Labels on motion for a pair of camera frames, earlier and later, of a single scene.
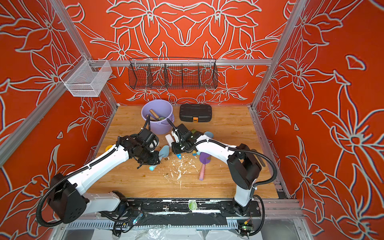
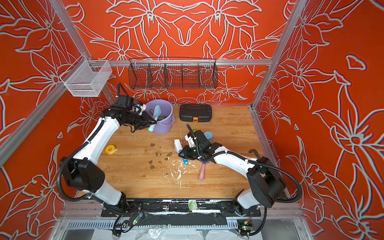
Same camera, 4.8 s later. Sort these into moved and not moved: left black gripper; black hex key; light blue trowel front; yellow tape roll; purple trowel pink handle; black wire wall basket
Moved: left black gripper; light blue trowel front
Not moved: yellow tape roll; black hex key; purple trowel pink handle; black wire wall basket
